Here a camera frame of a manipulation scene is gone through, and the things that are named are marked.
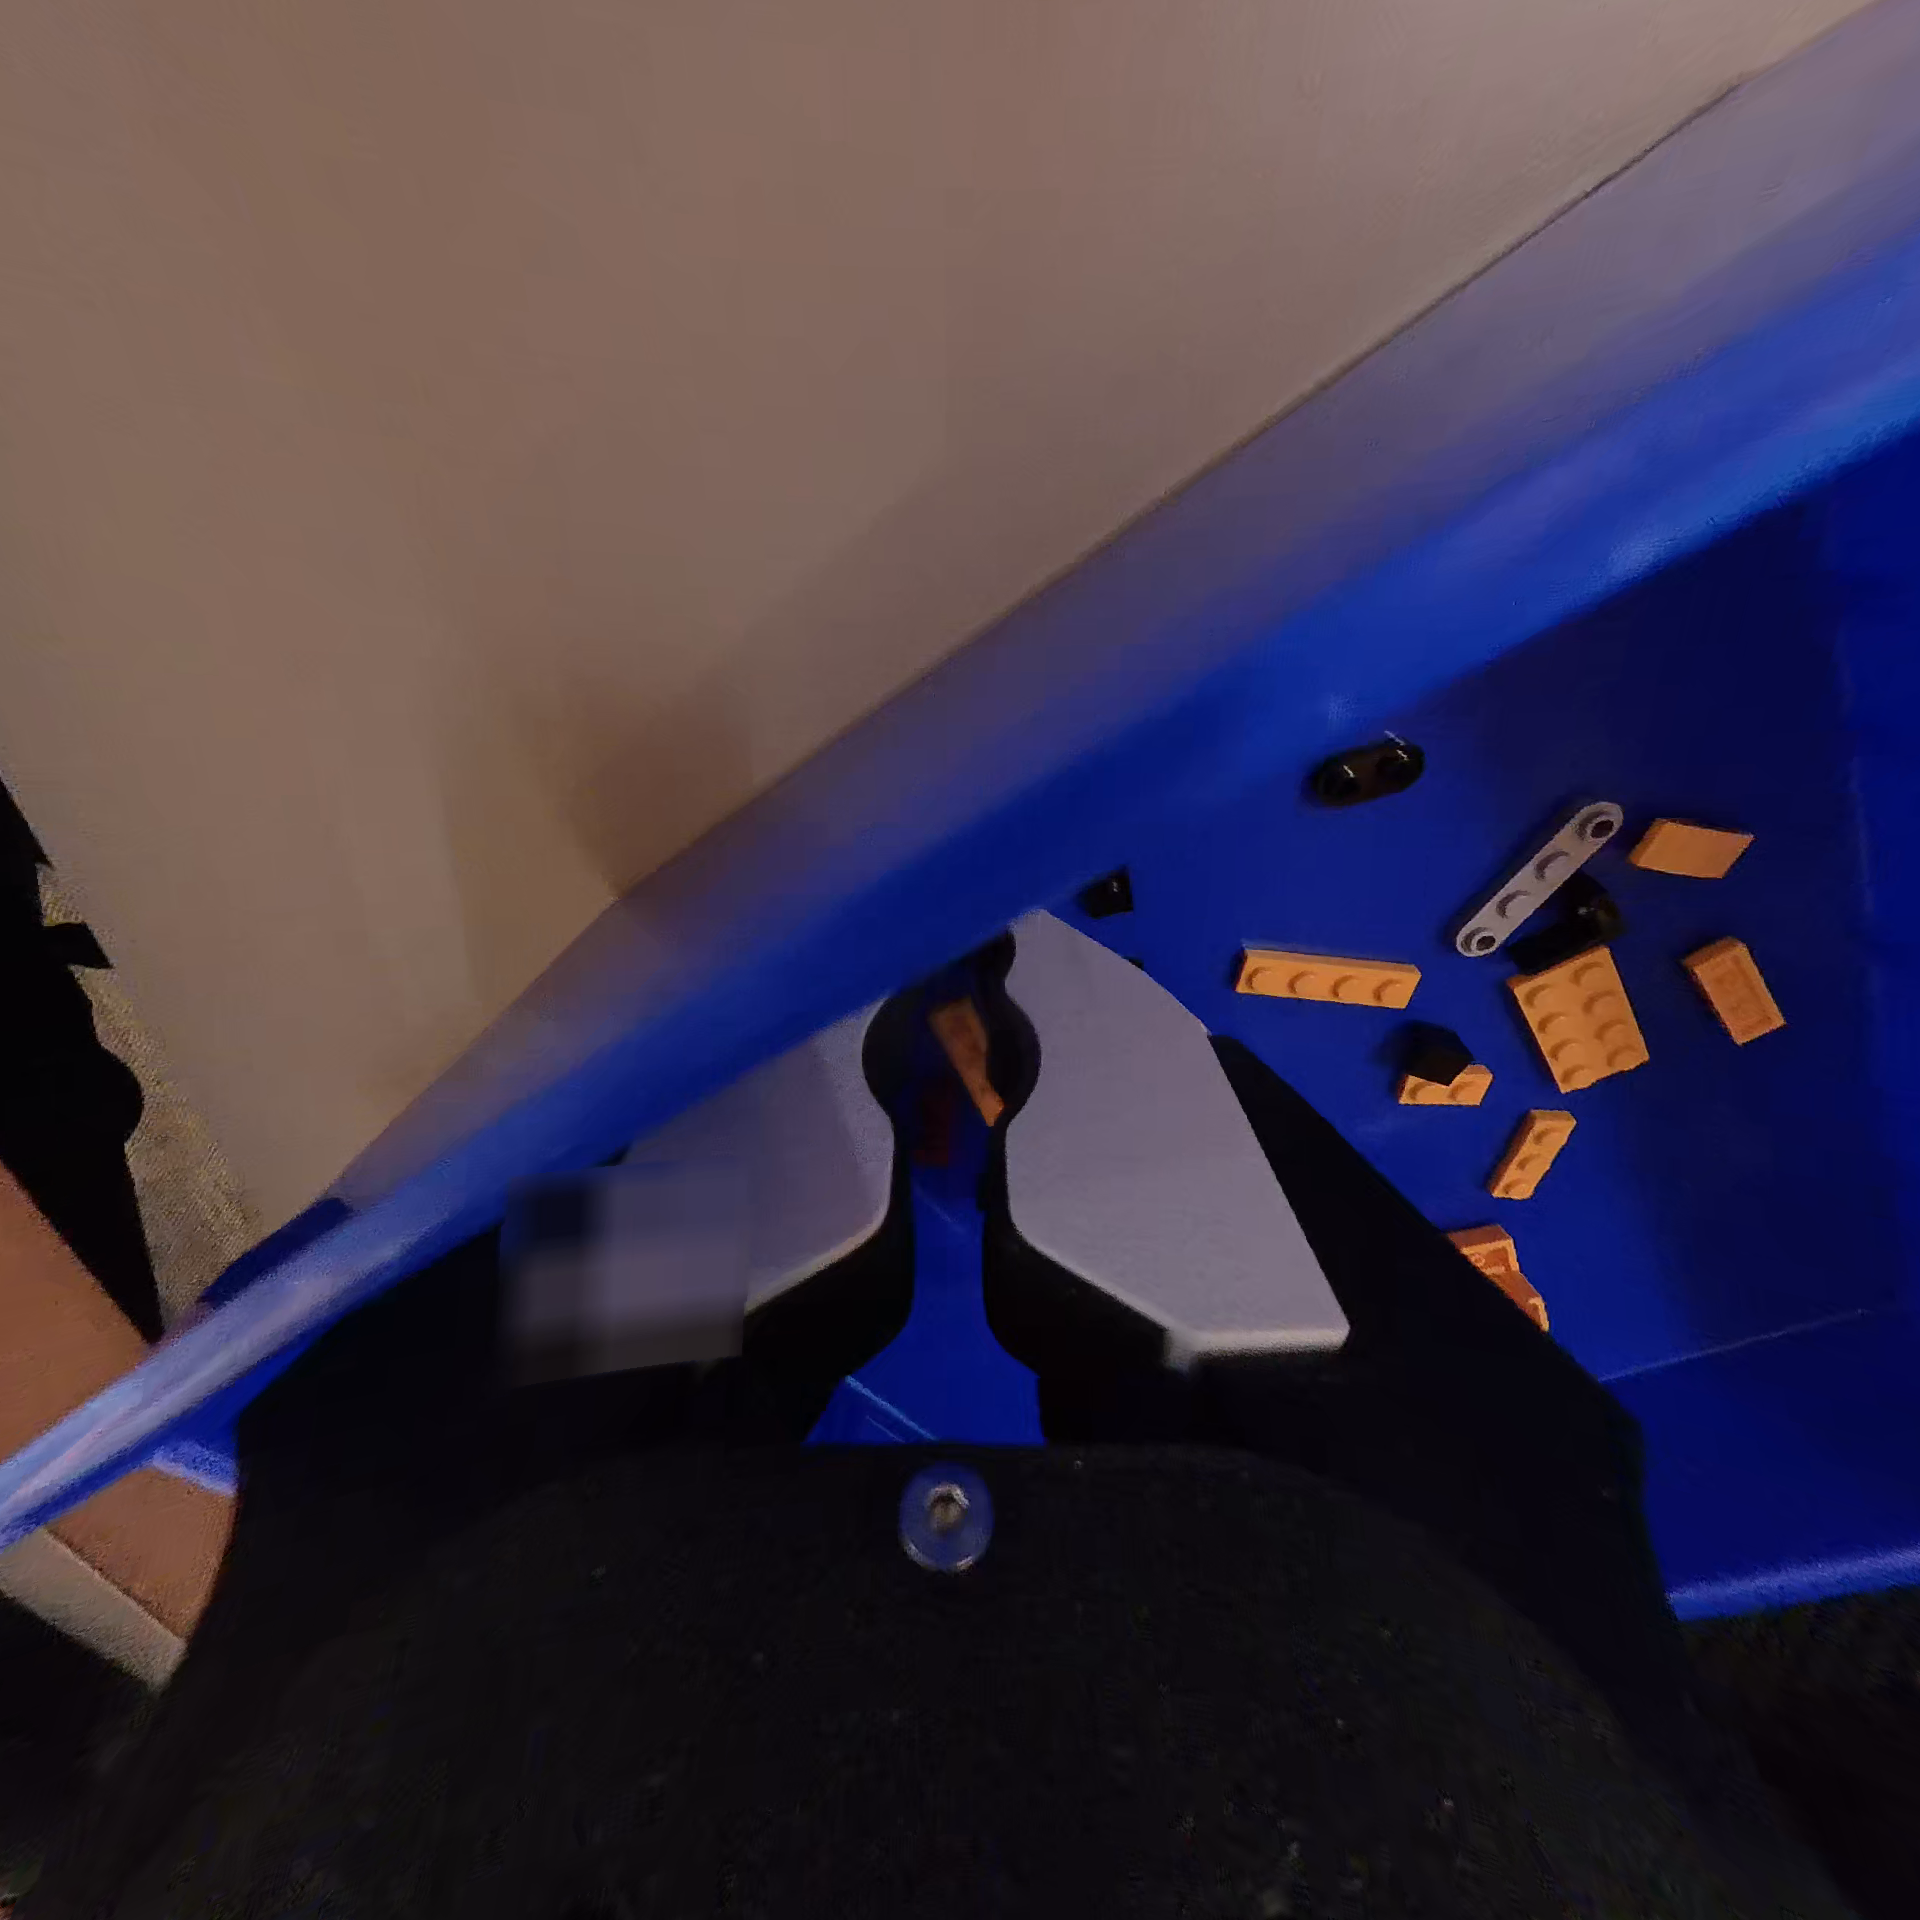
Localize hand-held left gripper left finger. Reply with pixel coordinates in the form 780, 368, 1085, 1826
632, 997, 917, 1440

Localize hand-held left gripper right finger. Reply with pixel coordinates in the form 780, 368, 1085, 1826
982, 909, 1355, 1440

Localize narrow orange toy plate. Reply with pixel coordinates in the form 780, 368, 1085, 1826
927, 997, 1007, 1128

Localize large blue plastic bin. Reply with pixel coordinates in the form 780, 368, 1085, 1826
0, 15, 1920, 1621

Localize scattered black toy parts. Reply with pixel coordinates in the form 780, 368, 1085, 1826
1070, 733, 1628, 1087

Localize long orange toy parts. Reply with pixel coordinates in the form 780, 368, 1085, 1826
1238, 817, 1790, 1327

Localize grey toy beam with holes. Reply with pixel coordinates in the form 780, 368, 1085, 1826
1458, 802, 1628, 958

